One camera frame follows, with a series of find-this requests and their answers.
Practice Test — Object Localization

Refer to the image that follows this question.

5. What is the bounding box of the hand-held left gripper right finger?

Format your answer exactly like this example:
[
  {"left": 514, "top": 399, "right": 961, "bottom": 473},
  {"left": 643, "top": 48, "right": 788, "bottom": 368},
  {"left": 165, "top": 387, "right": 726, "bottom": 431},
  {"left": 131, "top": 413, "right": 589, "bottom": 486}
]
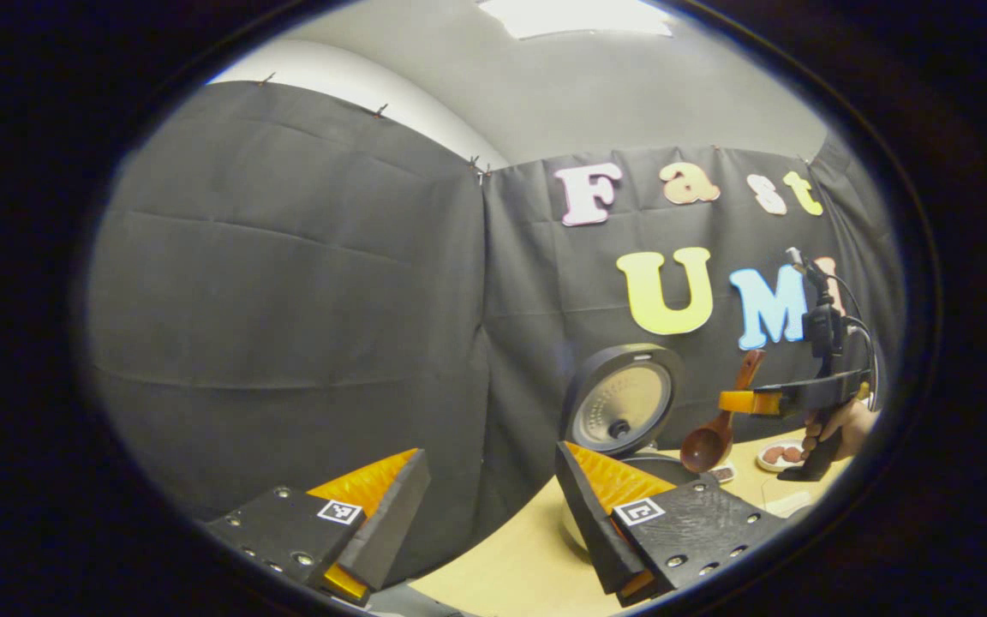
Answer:
[{"left": 555, "top": 441, "right": 790, "bottom": 608}]

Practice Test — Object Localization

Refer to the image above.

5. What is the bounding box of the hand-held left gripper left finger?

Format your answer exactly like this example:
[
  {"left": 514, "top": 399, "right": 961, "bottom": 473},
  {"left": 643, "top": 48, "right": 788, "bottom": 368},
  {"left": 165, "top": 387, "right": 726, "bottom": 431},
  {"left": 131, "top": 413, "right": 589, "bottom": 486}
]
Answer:
[{"left": 202, "top": 447, "right": 432, "bottom": 608}]

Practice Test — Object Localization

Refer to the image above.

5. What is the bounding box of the brown wooden spoon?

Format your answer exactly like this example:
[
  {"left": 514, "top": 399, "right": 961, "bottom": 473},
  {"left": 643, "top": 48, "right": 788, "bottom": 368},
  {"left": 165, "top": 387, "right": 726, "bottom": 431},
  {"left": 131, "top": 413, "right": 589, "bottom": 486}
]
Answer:
[{"left": 680, "top": 349, "right": 766, "bottom": 474}]

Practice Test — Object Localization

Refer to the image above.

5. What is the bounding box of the grey rice cooker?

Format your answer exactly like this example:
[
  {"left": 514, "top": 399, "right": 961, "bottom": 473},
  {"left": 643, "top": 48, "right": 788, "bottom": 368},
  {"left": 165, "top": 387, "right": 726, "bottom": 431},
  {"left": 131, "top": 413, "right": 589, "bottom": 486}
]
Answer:
[{"left": 558, "top": 344, "right": 704, "bottom": 554}]

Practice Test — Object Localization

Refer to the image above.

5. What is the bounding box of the white oval plate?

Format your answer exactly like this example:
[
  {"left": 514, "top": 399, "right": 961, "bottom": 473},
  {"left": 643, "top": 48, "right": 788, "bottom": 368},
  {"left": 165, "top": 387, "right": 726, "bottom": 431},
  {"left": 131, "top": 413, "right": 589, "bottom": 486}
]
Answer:
[{"left": 756, "top": 440, "right": 807, "bottom": 473}]

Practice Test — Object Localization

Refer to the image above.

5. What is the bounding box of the large ceiling light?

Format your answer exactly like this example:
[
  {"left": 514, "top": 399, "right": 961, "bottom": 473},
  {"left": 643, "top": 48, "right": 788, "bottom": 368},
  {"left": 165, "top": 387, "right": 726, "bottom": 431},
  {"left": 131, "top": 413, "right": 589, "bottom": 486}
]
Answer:
[{"left": 476, "top": 0, "right": 674, "bottom": 39}]

